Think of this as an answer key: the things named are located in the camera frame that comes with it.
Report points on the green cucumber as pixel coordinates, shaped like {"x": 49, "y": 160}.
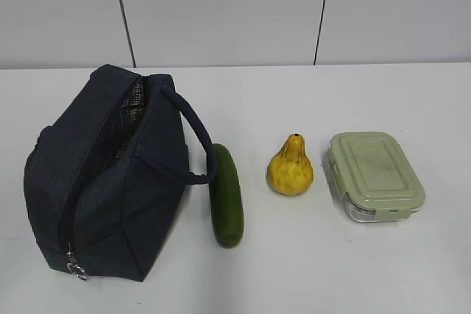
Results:
{"x": 226, "y": 205}

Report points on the yellow pear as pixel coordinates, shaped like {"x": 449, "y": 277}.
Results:
{"x": 289, "y": 171}

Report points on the glass container green lid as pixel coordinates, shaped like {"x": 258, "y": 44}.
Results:
{"x": 373, "y": 178}

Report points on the navy blue lunch bag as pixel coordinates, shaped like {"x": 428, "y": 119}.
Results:
{"x": 104, "y": 182}

